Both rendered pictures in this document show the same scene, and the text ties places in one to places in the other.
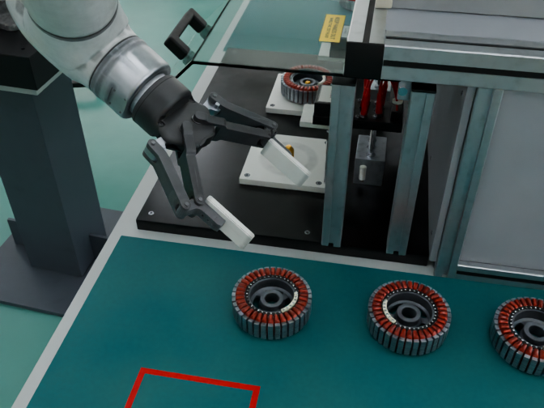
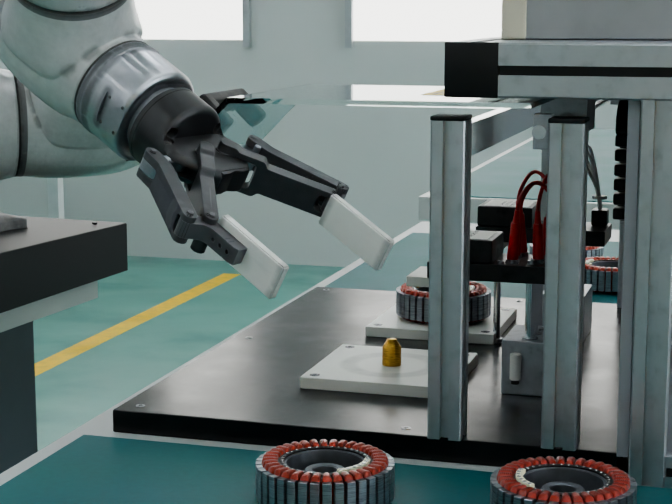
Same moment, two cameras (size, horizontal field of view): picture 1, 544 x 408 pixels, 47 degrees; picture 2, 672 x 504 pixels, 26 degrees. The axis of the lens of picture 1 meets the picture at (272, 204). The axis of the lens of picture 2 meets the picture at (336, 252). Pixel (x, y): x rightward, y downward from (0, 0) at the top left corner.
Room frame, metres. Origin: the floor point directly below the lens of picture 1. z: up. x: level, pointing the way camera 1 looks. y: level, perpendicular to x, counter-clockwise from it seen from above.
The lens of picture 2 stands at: (-0.52, -0.13, 1.14)
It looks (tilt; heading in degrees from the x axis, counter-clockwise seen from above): 10 degrees down; 6
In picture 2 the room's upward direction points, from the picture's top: straight up
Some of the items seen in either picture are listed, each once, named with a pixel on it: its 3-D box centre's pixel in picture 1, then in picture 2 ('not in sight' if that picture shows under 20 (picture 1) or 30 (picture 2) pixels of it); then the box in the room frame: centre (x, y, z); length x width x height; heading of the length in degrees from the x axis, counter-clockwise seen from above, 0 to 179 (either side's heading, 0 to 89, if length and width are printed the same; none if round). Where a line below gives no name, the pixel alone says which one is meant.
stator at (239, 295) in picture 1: (271, 301); (325, 478); (0.60, 0.00, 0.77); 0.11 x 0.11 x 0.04
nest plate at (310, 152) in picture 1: (288, 160); (391, 370); (0.93, -0.03, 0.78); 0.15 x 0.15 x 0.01; 79
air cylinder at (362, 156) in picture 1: (369, 159); (532, 359); (0.90, -0.17, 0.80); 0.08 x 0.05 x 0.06; 169
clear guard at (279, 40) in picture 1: (286, 48); (378, 123); (0.85, -0.02, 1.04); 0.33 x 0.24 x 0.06; 79
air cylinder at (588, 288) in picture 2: (377, 92); (566, 311); (1.14, -0.22, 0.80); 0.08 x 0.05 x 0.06; 169
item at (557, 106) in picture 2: not in sight; (568, 108); (0.91, -0.20, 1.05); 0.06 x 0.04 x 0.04; 169
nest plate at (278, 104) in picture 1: (307, 95); (443, 321); (1.17, -0.07, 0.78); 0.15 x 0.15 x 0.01; 79
